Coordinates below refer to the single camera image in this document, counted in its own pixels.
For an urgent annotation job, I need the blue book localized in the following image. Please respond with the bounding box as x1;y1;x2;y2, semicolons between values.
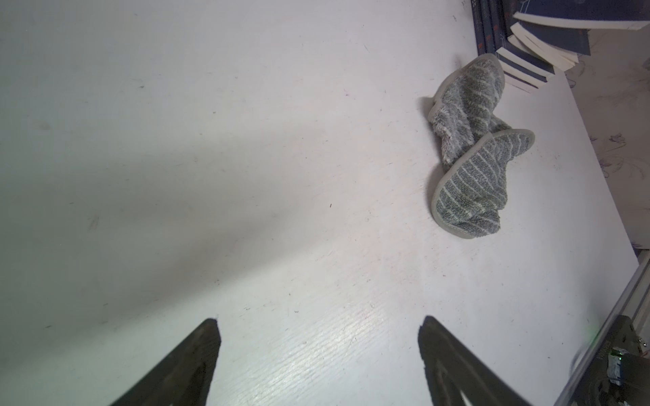
497;44;555;84
513;0;649;30
507;20;591;72

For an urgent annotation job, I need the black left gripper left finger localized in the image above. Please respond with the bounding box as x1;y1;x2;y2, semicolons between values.
113;318;221;406

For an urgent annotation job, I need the grey patterned cloth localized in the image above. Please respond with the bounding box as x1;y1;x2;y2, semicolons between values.
427;54;535;240

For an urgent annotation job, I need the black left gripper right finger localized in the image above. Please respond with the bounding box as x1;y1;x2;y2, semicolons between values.
418;316;529;405

